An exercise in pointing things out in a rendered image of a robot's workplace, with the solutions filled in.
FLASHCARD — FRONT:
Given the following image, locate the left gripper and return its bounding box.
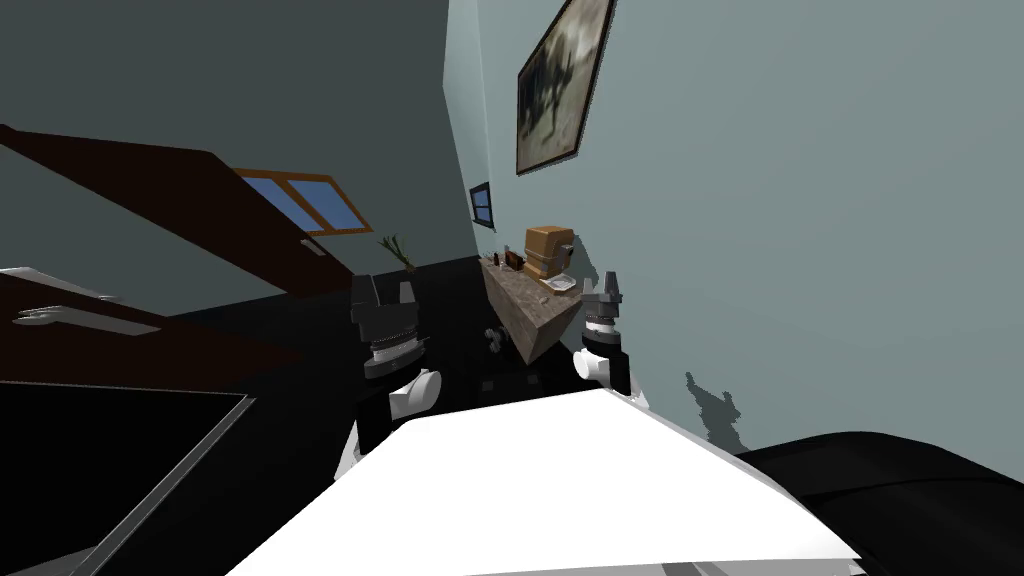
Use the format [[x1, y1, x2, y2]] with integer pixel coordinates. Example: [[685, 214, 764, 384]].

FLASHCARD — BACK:
[[350, 274, 422, 345]]

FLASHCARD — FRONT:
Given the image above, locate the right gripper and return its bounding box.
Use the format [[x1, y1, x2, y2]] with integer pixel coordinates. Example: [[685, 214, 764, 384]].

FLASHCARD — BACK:
[[580, 271, 625, 321]]

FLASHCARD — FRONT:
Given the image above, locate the green potted plant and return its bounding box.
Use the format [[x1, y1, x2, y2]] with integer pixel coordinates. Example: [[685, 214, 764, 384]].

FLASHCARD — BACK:
[[377, 233, 418, 276]]

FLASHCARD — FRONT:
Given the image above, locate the stone side table with appliance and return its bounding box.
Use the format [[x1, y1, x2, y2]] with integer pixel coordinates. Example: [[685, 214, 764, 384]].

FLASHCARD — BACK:
[[478, 224, 588, 366]]

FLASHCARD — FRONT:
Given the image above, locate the orange framed window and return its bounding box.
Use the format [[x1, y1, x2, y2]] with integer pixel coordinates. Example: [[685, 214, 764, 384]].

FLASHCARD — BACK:
[[231, 167, 376, 238]]

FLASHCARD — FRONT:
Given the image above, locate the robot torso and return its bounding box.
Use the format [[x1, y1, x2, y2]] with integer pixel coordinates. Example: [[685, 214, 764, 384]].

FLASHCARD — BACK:
[[223, 388, 867, 576]]

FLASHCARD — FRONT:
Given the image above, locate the dark brown door leaf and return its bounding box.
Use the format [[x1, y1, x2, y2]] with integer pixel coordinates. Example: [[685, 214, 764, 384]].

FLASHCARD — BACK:
[[0, 123, 358, 300], [0, 267, 307, 394]]

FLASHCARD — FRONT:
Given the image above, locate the small dark blue wall picture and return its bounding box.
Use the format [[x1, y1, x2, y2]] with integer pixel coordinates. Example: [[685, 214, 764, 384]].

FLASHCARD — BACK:
[[468, 181, 496, 230]]

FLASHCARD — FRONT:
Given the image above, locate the dark framed wall picture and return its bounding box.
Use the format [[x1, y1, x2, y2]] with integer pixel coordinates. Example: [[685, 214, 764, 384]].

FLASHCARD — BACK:
[[515, 0, 618, 177]]

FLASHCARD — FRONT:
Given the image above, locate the silver lever door handle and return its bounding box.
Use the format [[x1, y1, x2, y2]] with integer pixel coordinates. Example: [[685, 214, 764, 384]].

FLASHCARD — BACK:
[[11, 304, 163, 338]]

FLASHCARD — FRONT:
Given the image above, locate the black panel with grey frame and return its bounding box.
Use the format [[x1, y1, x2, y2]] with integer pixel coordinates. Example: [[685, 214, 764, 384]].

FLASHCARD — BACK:
[[0, 380, 258, 576]]

